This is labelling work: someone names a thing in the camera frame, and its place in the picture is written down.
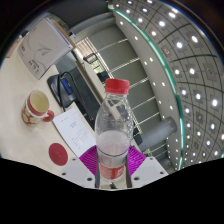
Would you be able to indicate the ceiling lights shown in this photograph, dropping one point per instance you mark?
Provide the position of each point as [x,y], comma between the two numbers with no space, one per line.
[186,66]

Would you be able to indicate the black desk phone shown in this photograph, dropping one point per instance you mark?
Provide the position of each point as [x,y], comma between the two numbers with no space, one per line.
[63,88]

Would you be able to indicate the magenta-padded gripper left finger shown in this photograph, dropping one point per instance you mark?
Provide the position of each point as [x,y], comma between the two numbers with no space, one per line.
[85,166]

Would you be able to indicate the red floral ceramic mug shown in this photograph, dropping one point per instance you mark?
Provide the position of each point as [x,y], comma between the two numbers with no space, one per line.
[35,108]

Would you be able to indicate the white printed paper sheet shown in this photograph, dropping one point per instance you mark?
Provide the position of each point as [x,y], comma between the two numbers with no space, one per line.
[75,131]

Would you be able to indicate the white cardboard box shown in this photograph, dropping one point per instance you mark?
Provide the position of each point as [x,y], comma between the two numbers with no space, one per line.
[43,46]

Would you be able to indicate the clear red-capped water bottle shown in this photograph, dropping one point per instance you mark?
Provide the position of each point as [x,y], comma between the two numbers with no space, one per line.
[113,133]

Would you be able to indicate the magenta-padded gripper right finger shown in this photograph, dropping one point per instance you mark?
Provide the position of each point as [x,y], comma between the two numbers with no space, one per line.
[138,165]

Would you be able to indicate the flat round red coaster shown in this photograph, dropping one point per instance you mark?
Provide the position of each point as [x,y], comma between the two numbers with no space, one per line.
[58,154]

